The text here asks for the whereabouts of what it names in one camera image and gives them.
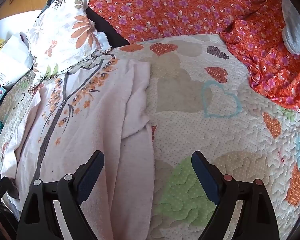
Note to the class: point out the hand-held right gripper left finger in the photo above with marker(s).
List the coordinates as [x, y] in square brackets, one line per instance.
[90, 177]

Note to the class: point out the orange floral cloth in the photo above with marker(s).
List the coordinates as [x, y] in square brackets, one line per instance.
[177, 7]

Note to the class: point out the white paper package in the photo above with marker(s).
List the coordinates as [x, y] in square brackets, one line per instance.
[12, 57]

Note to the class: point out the heart patterned quilt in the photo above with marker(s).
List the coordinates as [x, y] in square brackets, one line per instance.
[195, 122]

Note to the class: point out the white floral pillow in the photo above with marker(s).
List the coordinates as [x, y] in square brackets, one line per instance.
[62, 30]

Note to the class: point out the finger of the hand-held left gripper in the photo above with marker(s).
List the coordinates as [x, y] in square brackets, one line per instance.
[1, 190]

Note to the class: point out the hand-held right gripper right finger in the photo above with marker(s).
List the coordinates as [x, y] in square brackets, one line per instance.
[205, 177]

